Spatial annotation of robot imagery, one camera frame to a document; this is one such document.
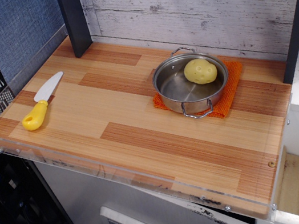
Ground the yellow handled toy knife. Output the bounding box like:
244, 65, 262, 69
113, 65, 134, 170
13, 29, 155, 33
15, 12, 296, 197
22, 71, 63, 131

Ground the yellow toy potato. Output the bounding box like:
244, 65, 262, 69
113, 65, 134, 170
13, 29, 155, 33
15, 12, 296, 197
184, 58, 218, 85

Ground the stainless steel pot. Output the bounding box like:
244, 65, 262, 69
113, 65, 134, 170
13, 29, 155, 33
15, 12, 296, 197
152, 47, 229, 119

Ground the orange knitted cloth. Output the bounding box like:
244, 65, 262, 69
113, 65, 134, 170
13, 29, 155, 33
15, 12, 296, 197
153, 61, 243, 119

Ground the clear acrylic table guard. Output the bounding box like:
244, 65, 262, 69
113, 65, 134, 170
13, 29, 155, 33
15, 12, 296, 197
0, 39, 290, 219

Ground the dark left support post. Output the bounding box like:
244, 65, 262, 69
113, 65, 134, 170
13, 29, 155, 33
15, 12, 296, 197
58, 0, 92, 58

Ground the dark support post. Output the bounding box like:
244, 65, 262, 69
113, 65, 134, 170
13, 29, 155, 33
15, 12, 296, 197
283, 0, 299, 84
58, 0, 92, 58

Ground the dark right support post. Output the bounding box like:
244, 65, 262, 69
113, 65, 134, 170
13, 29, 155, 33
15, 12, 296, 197
283, 0, 299, 84

